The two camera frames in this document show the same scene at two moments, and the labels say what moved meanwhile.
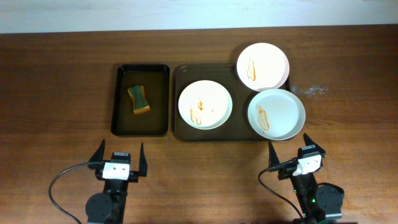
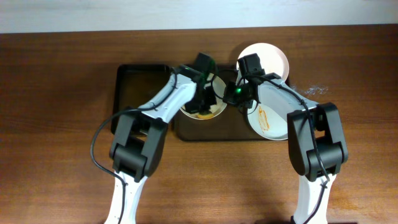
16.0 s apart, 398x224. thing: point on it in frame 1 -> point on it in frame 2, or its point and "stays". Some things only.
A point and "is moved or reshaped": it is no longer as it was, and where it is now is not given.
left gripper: [134, 175] -> [201, 104]
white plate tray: [205, 104] is moved or reshaped
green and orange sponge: [140, 104] -> [204, 116]
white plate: [276, 114] stays
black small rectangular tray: [155, 80] stays
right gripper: [285, 173] -> [241, 101]
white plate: [262, 67] stays
